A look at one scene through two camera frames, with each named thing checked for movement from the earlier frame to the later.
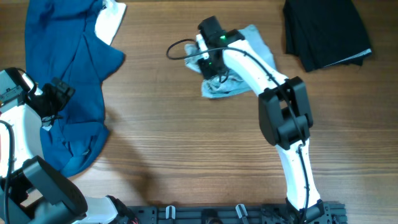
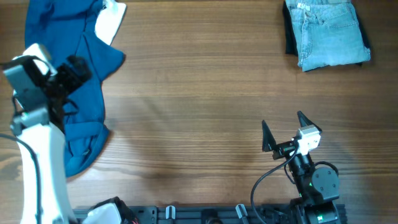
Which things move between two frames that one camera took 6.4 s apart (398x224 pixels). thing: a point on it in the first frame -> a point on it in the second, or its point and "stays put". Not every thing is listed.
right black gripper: [210, 68] -> [285, 149]
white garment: [109, 19] stays put
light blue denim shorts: [254, 40] -> [327, 33]
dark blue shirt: [60, 42] stays put
